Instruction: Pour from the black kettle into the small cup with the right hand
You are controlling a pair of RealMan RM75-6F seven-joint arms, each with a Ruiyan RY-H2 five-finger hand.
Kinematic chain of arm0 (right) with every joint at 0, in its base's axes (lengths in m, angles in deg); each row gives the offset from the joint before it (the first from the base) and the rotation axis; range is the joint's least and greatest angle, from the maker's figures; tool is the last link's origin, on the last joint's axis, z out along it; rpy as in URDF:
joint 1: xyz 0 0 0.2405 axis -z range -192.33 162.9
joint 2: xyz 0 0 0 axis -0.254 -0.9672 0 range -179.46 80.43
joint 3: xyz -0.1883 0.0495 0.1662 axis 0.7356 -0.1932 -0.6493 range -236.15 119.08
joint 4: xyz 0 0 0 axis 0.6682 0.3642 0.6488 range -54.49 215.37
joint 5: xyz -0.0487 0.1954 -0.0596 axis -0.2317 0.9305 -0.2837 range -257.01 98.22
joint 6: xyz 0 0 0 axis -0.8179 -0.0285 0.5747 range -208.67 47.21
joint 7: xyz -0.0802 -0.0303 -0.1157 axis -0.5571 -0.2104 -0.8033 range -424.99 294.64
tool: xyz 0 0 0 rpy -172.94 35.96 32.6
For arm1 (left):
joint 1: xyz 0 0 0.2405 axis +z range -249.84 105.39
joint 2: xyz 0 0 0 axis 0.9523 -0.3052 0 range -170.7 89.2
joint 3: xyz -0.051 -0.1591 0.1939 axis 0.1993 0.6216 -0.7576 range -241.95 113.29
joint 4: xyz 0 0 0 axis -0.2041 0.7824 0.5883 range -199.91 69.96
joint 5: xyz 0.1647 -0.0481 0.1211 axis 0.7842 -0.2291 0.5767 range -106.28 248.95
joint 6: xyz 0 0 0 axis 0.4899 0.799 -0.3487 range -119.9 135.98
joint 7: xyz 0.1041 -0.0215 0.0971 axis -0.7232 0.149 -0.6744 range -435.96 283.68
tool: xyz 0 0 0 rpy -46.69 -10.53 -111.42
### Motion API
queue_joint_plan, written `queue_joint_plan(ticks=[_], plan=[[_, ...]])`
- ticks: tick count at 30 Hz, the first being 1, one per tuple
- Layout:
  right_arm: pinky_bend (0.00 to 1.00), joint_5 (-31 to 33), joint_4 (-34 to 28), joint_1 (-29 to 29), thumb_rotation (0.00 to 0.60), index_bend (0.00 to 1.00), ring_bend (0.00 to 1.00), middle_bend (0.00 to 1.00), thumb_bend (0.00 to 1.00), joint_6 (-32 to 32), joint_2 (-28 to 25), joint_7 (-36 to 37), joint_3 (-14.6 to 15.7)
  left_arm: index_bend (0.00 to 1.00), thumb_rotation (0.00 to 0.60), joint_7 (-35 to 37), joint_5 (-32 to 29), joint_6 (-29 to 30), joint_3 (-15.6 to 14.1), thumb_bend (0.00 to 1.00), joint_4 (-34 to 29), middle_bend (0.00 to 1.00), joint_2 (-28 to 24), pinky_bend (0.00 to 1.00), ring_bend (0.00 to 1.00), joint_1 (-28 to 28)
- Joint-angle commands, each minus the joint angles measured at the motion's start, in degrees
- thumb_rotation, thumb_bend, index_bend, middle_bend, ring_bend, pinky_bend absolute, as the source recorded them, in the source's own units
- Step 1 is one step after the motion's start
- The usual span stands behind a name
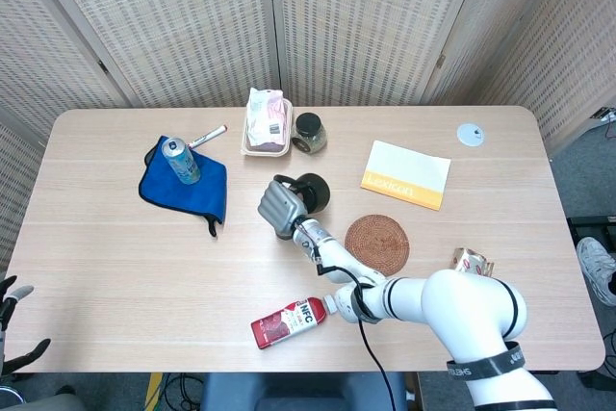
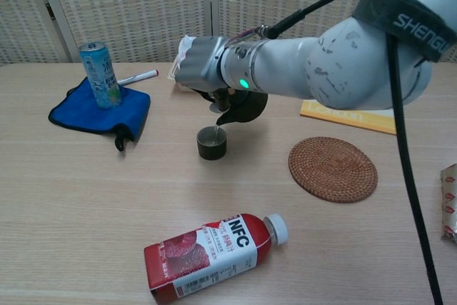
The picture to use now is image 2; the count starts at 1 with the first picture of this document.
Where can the round woven rattan coaster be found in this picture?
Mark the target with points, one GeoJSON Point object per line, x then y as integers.
{"type": "Point", "coordinates": [332, 169]}

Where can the brass screen hinge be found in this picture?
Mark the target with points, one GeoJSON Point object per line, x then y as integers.
{"type": "Point", "coordinates": [50, 11]}

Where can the woven folding screen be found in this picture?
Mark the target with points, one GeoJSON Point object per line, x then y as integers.
{"type": "Point", "coordinates": [143, 8]}

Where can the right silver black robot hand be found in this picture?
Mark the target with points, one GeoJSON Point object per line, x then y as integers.
{"type": "Point", "coordinates": [200, 65]}

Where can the gold red-patterned snack bag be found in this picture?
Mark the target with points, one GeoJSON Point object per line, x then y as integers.
{"type": "Point", "coordinates": [450, 205]}

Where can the white yellow Lexicon book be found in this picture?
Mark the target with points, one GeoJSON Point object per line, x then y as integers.
{"type": "Point", "coordinates": [342, 116]}

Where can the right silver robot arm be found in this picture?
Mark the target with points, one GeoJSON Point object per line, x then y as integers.
{"type": "Point", "coordinates": [321, 65]}

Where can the small dark tea cup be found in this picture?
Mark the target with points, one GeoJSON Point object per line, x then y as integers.
{"type": "Point", "coordinates": [212, 149]}

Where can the black teapot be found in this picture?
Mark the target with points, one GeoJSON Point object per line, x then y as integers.
{"type": "Point", "coordinates": [250, 108]}

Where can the red NFC juice bottle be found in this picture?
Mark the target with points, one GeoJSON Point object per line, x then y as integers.
{"type": "Point", "coordinates": [207, 262]}

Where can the light blue drink can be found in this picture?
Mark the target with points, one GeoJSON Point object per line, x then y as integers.
{"type": "Point", "coordinates": [101, 76]}

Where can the pink white snack packet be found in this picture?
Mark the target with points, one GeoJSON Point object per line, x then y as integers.
{"type": "Point", "coordinates": [185, 42]}

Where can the blue microfibre cloth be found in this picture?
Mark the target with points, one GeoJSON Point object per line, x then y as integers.
{"type": "Point", "coordinates": [82, 112]}

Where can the white marker pen red cap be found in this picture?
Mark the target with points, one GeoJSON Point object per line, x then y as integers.
{"type": "Point", "coordinates": [139, 76]}

